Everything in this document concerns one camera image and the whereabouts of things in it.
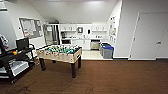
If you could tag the green foosball table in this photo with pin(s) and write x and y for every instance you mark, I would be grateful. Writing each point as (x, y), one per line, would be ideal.
(60, 56)

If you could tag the large colourful wall poster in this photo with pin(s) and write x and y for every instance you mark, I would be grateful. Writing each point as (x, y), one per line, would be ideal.
(112, 30)

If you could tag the grey bin blue lid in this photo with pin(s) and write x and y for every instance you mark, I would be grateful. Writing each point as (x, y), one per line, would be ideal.
(108, 53)

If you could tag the grey bin black lid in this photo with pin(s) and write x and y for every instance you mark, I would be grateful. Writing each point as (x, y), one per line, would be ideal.
(102, 43)

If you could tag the grey wall notice board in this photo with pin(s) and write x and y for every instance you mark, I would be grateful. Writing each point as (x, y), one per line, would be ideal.
(30, 27)

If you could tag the stainless steel refrigerator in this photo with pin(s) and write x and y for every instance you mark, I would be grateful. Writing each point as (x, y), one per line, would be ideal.
(51, 34)

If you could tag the black coffee maker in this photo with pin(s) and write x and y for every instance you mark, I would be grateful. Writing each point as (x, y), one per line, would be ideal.
(63, 34)

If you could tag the white double-door base cabinet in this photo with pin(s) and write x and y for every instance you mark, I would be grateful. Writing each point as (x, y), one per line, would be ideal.
(81, 44)

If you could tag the white wall cabinet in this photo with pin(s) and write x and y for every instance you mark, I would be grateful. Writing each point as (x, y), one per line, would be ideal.
(99, 27)
(68, 27)

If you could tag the black wheeled cart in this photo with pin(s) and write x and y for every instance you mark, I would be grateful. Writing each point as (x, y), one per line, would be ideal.
(13, 55)

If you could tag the white door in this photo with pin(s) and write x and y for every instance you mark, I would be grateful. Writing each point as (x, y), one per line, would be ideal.
(148, 36)

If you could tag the black built-in microwave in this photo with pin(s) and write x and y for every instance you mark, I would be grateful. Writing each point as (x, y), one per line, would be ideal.
(66, 41)

